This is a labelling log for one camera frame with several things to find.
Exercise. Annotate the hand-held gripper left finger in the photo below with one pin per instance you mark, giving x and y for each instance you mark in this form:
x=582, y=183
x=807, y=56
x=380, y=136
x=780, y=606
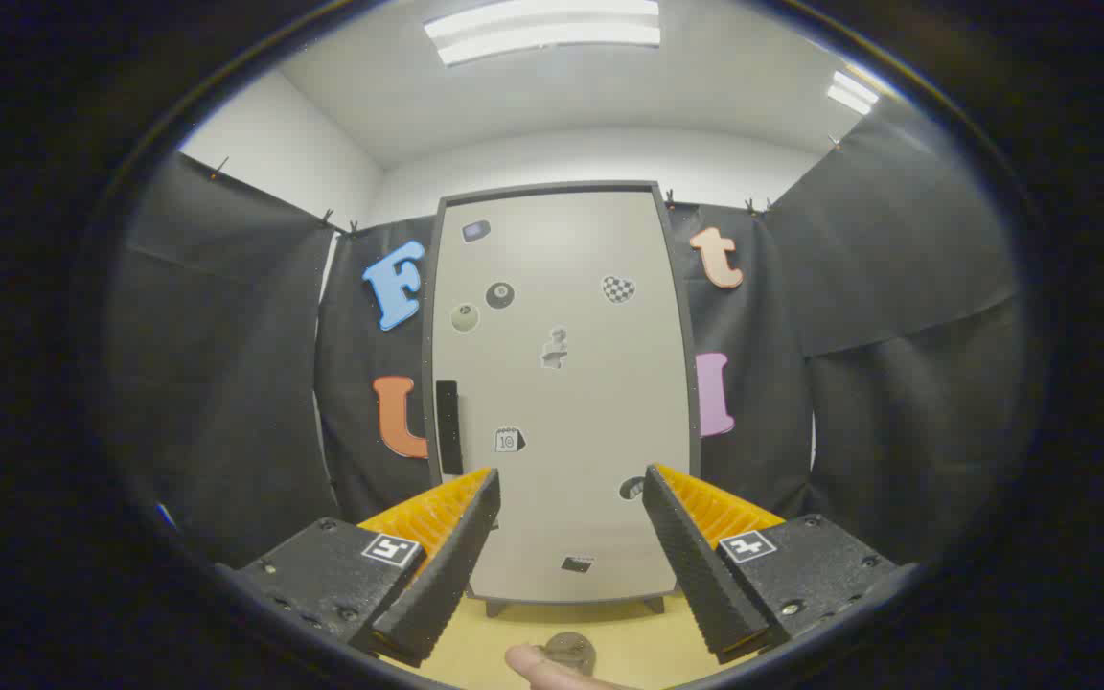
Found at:
x=456, y=565

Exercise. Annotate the light grey shoe cabinet door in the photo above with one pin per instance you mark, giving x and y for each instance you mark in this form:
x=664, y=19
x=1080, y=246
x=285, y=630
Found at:
x=571, y=402

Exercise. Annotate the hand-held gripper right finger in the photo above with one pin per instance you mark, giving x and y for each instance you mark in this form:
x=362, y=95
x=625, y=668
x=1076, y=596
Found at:
x=691, y=565

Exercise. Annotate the small ceiling light panel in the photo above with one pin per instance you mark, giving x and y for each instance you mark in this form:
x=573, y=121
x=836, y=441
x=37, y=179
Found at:
x=852, y=92

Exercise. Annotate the grey shoe cabinet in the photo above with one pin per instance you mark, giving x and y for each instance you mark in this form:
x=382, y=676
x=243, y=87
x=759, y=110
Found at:
x=429, y=316

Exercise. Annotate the brown fuzzy shoe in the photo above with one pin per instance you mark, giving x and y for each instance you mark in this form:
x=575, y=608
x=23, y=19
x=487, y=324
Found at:
x=573, y=650

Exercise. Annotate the black backdrop cloth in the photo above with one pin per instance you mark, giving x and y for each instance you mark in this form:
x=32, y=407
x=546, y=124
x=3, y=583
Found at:
x=226, y=335

